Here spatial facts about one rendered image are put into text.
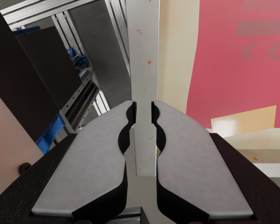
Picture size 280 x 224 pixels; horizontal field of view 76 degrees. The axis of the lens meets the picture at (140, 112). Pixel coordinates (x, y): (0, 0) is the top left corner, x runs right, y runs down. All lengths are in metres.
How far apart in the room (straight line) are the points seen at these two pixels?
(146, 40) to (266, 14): 0.16
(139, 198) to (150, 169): 1.91
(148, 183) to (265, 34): 1.87
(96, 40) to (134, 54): 0.83
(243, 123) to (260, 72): 0.09
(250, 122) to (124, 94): 0.87
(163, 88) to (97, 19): 0.80
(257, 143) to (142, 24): 0.30
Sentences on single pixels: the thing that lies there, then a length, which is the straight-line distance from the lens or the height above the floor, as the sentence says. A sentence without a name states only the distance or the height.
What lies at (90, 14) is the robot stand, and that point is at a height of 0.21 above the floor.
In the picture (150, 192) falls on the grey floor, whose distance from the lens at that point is 2.16.
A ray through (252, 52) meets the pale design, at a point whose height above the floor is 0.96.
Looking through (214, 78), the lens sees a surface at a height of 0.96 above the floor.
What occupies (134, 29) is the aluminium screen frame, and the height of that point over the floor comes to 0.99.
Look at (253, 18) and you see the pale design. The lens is 0.30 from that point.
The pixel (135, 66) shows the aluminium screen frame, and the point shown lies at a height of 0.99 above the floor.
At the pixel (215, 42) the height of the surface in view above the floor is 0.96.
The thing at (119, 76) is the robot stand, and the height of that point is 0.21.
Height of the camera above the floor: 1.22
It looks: 58 degrees down
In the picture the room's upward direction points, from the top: 177 degrees counter-clockwise
